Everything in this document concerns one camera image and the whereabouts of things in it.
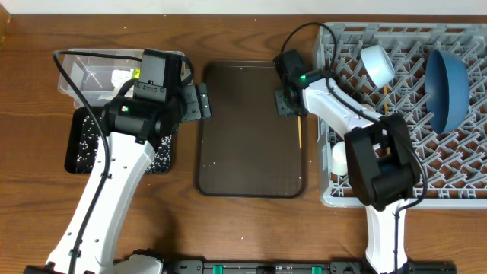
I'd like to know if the white cup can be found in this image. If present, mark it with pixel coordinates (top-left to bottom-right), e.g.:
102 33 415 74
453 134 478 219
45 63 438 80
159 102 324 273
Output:
331 141 348 176

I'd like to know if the waste paper wrapper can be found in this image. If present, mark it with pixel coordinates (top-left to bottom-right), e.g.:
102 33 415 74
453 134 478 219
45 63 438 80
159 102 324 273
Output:
111 68 140 89

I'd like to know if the light blue bowl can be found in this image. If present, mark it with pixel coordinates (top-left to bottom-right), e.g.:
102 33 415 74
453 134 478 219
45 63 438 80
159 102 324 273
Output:
360 45 395 88

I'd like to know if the dark blue plate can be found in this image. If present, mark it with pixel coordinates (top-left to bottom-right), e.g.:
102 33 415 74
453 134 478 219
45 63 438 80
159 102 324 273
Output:
425 49 469 135

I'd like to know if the pink bowl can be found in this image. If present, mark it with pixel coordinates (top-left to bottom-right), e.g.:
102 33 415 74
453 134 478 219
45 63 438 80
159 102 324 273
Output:
362 104 375 112

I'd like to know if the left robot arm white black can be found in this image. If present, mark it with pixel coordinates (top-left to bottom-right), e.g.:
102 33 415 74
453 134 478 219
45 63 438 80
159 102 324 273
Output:
24 49 211 273

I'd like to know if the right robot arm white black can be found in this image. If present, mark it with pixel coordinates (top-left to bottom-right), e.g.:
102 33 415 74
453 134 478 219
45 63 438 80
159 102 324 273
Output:
273 49 420 273

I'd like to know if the grey dishwasher rack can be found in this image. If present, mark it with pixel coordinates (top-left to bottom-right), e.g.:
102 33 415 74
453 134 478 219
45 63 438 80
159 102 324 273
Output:
313 22 486 209

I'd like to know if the brown serving tray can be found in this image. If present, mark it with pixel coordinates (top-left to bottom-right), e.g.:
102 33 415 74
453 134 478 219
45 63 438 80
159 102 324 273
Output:
194 60 307 199

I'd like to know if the black bin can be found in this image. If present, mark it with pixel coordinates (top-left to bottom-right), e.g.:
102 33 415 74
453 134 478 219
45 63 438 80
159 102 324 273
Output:
63 106 178 175

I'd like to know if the black rail at table edge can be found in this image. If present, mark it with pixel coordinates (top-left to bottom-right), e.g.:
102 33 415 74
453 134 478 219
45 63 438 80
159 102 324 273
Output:
113 254 457 274

